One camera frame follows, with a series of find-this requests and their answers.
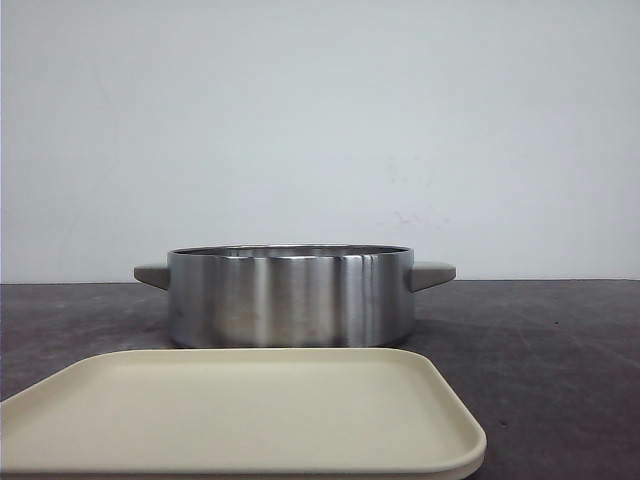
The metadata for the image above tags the cream plastic tray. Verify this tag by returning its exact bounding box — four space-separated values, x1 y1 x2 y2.
1 348 487 479

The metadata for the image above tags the stainless steel steamer pot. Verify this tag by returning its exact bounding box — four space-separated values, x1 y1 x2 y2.
134 244 456 348

